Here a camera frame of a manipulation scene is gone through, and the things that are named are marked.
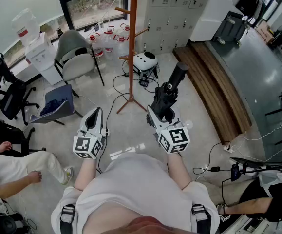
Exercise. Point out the blue grey chair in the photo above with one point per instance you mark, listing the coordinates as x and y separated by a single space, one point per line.
60 95

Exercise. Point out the black charger box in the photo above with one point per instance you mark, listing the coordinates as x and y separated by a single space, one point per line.
144 82

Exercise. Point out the wooden platform step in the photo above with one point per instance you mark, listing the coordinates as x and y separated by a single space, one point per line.
216 89

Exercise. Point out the cardboard box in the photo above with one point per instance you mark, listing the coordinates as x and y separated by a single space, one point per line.
265 33

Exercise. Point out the white floor power strip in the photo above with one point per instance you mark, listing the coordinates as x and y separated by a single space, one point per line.
228 148
106 132

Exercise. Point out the small clear water bottle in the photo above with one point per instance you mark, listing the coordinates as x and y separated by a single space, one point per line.
101 25

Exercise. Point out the wooden coat rack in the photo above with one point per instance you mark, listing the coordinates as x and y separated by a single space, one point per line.
132 45

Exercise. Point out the person's left forearm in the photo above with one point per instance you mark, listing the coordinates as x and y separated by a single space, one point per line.
86 174

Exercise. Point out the black power adapter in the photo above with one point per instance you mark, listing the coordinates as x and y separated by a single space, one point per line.
125 74

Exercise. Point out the person's white shirt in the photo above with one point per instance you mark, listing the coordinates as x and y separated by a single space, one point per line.
136 184

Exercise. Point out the grey trolley cart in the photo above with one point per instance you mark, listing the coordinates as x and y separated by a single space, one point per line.
228 28

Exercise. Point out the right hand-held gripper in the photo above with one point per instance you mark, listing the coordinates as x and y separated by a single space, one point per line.
174 138

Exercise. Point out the white water dispenser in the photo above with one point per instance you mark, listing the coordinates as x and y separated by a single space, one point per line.
43 62

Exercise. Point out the black umbrella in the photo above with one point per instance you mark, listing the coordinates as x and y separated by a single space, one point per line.
163 101

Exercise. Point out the grey metal lockers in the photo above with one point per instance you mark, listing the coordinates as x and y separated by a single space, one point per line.
170 21

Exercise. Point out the grey shell chair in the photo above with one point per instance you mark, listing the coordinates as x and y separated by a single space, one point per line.
76 67

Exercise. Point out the black cup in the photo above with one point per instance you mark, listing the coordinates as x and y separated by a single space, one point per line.
59 32

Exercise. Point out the dark blue cloth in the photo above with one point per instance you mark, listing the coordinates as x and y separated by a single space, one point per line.
53 107

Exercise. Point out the large clear water jug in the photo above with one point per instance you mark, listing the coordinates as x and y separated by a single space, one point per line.
25 25

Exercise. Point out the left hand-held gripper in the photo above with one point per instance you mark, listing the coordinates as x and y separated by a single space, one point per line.
87 145

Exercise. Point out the small black screen device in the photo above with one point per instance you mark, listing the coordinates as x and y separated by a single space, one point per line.
234 172

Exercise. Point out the small black power brick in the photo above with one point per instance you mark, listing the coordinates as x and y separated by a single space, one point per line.
215 169

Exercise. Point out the clothes rack with dark garments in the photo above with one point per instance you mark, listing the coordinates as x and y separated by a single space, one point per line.
249 2

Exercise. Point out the person's right forearm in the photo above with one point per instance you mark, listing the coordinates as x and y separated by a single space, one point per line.
178 172

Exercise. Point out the black framed window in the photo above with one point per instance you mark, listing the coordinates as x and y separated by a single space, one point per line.
63 6

